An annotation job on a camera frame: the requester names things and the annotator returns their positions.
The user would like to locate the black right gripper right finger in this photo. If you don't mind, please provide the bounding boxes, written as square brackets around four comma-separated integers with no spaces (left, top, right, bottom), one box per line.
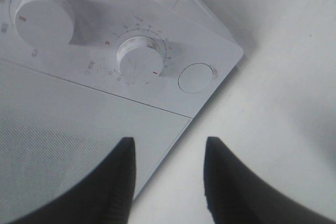
[204,136,334,223]

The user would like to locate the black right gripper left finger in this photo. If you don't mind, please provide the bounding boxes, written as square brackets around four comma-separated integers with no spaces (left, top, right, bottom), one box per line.
[14,137,136,223]

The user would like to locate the white microwave door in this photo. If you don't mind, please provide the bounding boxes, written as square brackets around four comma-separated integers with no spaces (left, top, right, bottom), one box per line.
[1,62,190,209]

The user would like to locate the round white door release button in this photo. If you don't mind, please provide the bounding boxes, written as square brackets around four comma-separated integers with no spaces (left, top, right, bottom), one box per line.
[178,63,214,94]

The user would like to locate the white microwave oven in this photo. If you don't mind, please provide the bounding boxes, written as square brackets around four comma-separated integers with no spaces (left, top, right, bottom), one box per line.
[0,0,244,202]

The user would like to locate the white lower timer knob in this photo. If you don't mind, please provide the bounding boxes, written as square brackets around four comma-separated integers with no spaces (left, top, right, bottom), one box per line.
[116,36,164,81]

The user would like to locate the white upper microwave knob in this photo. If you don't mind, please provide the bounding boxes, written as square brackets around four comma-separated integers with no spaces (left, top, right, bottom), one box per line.
[14,0,76,49]

